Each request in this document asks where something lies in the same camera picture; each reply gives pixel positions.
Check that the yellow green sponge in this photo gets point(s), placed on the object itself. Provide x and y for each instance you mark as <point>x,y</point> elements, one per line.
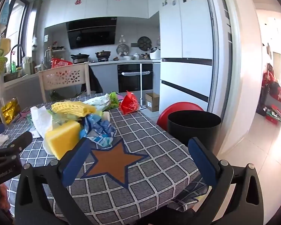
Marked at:
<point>60,138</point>

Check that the white teapot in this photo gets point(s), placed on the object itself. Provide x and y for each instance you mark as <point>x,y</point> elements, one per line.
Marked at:
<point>136,56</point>

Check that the dark cloth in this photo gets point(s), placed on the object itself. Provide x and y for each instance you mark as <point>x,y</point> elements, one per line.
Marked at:
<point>94,79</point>

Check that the white carved chair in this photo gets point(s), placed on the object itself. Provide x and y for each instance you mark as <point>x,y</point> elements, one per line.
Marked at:
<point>60,76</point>

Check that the white bowl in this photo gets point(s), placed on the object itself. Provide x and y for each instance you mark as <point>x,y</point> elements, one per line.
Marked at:
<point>128,57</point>

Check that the white rice cooker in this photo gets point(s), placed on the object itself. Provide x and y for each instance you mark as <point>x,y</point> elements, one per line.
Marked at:
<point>155,54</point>

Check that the pile of red gift boxes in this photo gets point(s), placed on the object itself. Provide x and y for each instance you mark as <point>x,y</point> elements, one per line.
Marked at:
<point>278,93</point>

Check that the round dark hanging pan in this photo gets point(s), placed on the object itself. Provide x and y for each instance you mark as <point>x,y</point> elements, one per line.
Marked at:
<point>144,43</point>

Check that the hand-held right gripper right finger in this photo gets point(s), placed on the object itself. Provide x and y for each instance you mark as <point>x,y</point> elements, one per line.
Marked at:
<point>205,164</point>

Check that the black kitchen faucet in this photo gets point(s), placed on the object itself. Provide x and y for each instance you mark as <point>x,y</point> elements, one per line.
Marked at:
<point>18,48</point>

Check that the red plastic bag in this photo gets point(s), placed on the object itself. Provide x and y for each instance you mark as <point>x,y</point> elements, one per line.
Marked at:
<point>128,104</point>

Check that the black range hood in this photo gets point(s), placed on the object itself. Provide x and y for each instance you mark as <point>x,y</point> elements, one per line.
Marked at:
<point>91,32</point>

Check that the black wok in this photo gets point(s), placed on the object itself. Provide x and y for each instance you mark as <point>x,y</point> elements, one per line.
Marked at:
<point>79,56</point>

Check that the pale green plastic wrapper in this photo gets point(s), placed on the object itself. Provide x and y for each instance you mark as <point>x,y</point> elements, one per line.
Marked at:
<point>68,118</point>

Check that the red plastic stool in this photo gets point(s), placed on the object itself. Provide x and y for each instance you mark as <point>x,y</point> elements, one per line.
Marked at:
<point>168,114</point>

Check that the yellow foam net sleeve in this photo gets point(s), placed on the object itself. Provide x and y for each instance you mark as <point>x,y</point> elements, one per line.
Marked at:
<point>72,109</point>

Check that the black built-in oven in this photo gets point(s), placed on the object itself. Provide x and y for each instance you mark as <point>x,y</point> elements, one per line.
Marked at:
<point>131,82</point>

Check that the small white carton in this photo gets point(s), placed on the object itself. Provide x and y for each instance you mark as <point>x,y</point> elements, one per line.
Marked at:
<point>106,116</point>

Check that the white refrigerator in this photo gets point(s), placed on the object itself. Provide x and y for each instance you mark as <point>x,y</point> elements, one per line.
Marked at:
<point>192,32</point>

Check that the dark cooking pot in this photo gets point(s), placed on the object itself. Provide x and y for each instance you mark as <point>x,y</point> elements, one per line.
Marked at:
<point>103,54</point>

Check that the person's left hand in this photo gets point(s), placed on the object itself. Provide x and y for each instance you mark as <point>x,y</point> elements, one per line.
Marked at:
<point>3,198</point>

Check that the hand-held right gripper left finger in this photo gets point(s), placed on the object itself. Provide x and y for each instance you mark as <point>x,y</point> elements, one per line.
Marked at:
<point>75,161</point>

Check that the gold foil wrapper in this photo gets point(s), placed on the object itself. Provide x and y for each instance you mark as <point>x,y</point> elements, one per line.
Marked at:
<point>10,110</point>

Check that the grey sliding door frame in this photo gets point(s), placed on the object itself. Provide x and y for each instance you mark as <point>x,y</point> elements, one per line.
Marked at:
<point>224,75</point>

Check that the green dish soap bottle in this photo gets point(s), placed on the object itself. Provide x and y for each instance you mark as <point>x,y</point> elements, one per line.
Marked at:
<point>13,67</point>

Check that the cardboard box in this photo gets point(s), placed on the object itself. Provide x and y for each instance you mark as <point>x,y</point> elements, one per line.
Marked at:
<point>152,103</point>

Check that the red plastic basket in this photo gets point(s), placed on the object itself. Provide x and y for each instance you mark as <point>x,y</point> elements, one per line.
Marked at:
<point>59,63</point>

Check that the grey checkered tablecloth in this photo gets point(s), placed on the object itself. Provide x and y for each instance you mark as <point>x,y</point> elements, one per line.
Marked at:
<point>142,145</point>

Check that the white wall cabinets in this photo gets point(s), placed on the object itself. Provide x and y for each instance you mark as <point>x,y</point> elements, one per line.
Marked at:
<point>96,4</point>

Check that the white mop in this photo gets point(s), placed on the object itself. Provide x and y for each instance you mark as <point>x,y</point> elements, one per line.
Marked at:
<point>140,84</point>

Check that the green snack packet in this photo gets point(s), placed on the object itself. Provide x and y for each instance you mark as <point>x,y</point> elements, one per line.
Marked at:
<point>114,99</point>

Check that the blue plastic bag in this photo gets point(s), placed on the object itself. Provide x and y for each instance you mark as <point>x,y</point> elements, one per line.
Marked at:
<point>100,131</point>

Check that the round steel hanging strainer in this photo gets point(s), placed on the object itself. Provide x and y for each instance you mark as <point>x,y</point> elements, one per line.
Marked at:
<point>122,49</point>

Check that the black trash bin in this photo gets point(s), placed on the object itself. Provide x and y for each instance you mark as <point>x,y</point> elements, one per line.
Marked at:
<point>194,131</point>

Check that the grey kitchen cabinet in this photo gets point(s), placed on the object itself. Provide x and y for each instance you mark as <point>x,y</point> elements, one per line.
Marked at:
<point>107,77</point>

